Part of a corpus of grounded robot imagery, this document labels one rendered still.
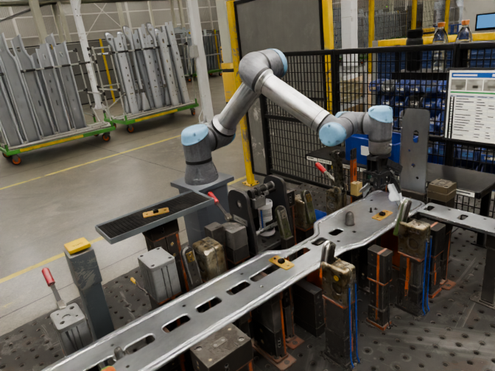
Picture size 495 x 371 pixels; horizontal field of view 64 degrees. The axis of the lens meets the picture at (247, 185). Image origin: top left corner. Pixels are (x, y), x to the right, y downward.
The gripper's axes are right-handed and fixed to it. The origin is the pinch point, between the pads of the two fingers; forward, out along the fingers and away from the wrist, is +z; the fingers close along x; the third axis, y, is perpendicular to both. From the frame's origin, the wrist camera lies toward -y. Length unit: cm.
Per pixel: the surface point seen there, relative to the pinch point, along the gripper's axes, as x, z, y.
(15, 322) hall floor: -207, 105, 118
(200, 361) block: 13, 2, 87
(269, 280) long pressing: -1, 5, 55
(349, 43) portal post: -281, -34, -345
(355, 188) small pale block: -16.7, 0.3, -6.3
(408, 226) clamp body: 14.9, 1.3, 8.1
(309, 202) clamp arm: -19.6, -1.3, 17.7
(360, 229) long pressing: 0.3, 5.1, 13.5
